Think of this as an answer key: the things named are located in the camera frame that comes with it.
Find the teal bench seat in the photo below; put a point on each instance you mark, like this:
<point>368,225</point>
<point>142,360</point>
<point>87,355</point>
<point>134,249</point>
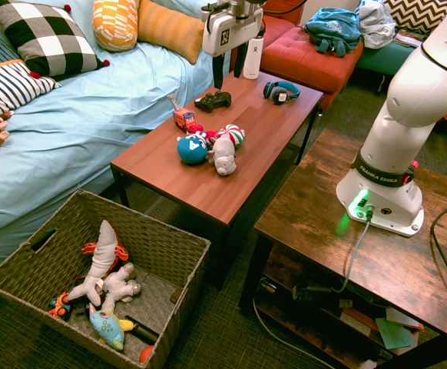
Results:
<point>381,59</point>

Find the red armchair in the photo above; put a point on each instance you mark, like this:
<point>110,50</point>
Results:
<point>281,19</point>

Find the blue clothing pile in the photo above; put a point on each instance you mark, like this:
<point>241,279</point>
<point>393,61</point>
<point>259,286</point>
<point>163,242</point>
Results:
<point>333,28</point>

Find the red tufted ottoman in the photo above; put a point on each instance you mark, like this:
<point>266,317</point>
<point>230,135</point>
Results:
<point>304,61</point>

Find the blue black headphones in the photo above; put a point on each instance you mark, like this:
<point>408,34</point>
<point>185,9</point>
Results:
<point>280,94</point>

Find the white fluffy plush toy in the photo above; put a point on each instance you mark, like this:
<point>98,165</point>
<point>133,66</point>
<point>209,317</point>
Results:
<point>120,286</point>

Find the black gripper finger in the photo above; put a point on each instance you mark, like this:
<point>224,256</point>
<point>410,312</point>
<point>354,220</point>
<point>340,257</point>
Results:
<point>218,73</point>
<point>240,61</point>

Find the grey animal plush toy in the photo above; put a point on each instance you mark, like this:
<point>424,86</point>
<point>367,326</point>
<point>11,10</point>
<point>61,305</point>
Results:
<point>223,157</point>

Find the black power adapter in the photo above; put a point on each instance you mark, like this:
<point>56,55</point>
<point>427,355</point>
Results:
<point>312,294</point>

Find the orange flame plush toy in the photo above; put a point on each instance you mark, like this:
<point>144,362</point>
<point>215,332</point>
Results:
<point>121,251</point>

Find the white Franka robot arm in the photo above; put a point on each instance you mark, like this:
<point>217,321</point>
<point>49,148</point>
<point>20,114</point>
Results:
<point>400,115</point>

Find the red toy fire truck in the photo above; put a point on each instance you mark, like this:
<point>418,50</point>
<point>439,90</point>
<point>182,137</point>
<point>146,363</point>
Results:
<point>183,118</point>

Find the black cylinder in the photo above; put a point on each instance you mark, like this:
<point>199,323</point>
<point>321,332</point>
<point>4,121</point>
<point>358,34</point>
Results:
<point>143,330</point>

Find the white insulated water bottle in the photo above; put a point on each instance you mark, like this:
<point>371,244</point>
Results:
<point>253,57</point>

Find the reddish wooden coffee table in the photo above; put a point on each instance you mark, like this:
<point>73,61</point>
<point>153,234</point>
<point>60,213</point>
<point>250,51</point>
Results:
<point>242,153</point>

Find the light grey crumpled cloth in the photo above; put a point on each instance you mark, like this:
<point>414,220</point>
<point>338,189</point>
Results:
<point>375,23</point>

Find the light blue covered sofa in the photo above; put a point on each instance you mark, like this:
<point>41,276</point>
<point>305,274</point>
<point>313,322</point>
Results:
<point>73,130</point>

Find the red green striped plush ball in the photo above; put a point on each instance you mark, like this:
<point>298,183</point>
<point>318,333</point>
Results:
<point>234,133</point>

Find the yellow white patterned bolster pillow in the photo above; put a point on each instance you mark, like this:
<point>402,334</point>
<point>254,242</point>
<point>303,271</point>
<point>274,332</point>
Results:
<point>114,23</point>

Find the navy white striped pillow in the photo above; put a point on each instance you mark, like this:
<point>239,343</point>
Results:
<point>4,86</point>

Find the dark rustic wooden robot table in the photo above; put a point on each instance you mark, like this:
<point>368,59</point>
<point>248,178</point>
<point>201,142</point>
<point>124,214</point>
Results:
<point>323,223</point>

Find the woven grey storage basket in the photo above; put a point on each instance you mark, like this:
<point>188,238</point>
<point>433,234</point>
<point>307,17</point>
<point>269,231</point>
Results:
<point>158,238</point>

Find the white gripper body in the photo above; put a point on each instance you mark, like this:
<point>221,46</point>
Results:
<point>233,32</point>

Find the Captain America plush toy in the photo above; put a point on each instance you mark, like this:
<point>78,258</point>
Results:
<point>192,149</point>

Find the orange ribbed pillow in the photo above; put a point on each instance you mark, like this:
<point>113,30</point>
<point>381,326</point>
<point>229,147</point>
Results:
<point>169,28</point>

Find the blue fish plush toy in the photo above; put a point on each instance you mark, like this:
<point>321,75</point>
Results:
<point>108,326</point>

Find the black white chevron pillow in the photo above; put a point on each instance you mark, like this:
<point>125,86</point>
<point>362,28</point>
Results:
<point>419,13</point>

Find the black white checkered pillow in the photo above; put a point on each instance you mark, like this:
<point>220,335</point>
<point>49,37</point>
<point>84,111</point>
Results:
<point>48,38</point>

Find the black game controller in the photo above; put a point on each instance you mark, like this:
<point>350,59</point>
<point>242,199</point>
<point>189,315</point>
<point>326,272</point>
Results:
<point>212,100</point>

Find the teal paper sheet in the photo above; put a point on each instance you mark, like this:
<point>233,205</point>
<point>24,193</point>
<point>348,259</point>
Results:
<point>395,333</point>

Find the orange toy vehicle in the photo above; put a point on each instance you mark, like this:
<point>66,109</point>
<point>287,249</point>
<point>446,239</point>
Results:
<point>60,305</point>

